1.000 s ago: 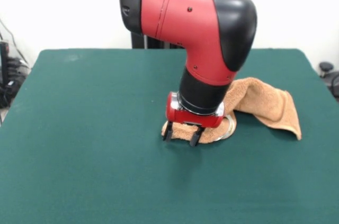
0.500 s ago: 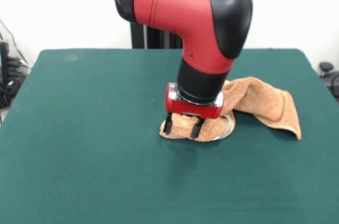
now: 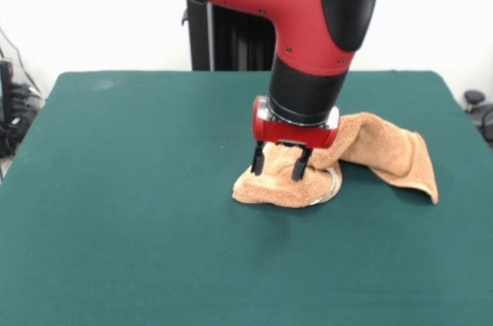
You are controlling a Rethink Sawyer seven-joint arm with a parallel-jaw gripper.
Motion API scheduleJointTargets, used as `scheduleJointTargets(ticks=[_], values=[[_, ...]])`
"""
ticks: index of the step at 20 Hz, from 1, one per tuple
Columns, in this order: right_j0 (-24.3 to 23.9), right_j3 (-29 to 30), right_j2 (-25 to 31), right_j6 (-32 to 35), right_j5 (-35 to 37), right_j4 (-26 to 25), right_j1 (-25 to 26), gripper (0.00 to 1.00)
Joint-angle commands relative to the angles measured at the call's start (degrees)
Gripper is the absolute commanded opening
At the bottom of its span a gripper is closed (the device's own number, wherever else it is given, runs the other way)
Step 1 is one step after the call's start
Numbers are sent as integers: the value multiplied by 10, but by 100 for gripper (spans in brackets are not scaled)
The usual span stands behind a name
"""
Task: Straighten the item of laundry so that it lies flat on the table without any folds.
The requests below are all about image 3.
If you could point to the black equipment box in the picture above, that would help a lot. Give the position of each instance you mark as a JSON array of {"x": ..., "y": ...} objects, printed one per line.
[{"x": 5, "y": 91}]

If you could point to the tan terry towel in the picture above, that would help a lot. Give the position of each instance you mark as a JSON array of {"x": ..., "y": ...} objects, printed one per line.
[{"x": 385, "y": 148}]

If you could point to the dark green table cloth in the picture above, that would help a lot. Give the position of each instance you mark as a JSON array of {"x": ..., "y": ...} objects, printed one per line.
[{"x": 115, "y": 187}]

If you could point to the black office chair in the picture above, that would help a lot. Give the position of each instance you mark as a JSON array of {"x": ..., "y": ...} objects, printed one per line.
[{"x": 481, "y": 110}]

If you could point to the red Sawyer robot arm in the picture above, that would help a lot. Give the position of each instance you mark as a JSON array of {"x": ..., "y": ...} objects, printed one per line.
[{"x": 292, "y": 6}]

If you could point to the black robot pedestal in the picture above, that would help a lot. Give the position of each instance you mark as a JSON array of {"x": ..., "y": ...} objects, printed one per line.
[{"x": 231, "y": 44}]

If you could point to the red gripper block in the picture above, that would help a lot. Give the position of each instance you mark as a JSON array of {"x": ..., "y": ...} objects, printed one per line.
[{"x": 292, "y": 135}]

